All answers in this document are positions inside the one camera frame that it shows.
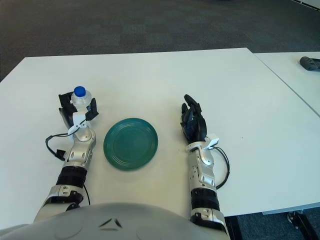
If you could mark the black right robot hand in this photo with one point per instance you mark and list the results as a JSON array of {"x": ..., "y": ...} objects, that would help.
[{"x": 196, "y": 127}]

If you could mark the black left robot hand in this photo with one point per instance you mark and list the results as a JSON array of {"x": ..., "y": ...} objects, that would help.
[{"x": 65, "y": 110}]

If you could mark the clear bottle with blue cap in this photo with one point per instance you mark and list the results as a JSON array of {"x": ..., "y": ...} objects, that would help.
[{"x": 81, "y": 100}]

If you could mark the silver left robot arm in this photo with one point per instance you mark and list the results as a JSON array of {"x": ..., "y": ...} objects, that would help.
[{"x": 80, "y": 147}]

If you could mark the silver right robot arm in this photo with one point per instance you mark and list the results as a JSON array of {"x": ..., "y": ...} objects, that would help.
[{"x": 202, "y": 175}]

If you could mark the round green plate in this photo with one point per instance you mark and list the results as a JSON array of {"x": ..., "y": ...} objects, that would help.
[{"x": 130, "y": 145}]

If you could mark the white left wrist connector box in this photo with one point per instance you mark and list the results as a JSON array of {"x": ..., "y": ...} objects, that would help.
[{"x": 78, "y": 118}]

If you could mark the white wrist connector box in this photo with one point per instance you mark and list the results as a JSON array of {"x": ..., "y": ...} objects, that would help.
[
  {"x": 212, "y": 142},
  {"x": 78, "y": 118}
]

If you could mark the white right wrist connector box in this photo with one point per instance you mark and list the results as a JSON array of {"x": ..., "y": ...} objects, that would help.
[{"x": 212, "y": 142}]

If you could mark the white neighbouring table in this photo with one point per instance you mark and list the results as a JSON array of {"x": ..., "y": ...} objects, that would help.
[{"x": 287, "y": 72}]

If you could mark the black table leg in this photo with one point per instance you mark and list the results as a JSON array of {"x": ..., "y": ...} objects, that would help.
[{"x": 235, "y": 230}]

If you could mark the grey robot torso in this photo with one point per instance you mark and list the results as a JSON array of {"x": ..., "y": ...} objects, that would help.
[{"x": 112, "y": 220}]

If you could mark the black handheld controller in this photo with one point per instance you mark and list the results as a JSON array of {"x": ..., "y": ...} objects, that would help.
[{"x": 308, "y": 63}]

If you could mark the black table foot with caster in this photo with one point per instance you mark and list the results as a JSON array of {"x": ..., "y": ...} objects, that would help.
[{"x": 306, "y": 227}]

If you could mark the white furniture edge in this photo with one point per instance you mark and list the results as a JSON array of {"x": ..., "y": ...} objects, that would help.
[{"x": 307, "y": 2}]

